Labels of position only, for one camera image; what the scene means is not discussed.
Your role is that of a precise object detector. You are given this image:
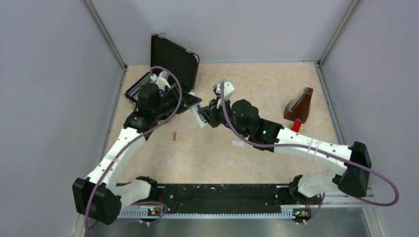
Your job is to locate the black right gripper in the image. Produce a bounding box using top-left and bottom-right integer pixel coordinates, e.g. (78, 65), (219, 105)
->
(200, 95), (250, 138)

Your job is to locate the black poker chip case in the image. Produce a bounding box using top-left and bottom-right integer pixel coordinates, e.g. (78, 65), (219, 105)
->
(125, 34), (202, 113)

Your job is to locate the white remote control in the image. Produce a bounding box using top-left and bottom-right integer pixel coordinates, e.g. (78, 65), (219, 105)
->
(190, 104), (209, 128)

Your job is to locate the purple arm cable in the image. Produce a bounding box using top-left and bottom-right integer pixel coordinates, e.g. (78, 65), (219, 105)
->
(83, 65), (183, 230)
(219, 81), (400, 225)

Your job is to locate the colourful toy brick stack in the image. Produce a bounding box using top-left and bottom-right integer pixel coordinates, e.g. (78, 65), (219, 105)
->
(291, 118), (302, 133)

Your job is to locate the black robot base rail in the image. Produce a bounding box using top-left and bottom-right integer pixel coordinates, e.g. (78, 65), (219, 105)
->
(116, 183), (325, 220)

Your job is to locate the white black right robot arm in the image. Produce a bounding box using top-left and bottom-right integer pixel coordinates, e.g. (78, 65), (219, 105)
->
(198, 99), (372, 203)

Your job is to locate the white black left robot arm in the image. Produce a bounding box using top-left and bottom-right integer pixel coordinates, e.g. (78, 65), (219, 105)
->
(72, 83), (202, 225)

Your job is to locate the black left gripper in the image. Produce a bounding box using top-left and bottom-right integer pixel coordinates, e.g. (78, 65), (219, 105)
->
(153, 82), (202, 117)

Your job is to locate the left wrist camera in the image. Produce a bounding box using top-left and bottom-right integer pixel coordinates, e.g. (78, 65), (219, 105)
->
(150, 71), (171, 94)

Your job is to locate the white battery cover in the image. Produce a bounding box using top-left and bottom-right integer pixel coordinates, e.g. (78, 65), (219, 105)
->
(231, 140), (245, 148)

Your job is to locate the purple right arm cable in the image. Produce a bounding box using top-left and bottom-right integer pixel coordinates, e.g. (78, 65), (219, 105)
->
(219, 81), (400, 225)

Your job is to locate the brown wooden metronome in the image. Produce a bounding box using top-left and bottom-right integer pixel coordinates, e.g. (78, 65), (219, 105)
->
(283, 87), (313, 124)

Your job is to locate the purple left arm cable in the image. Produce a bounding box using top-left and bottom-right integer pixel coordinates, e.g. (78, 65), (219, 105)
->
(83, 65), (183, 230)

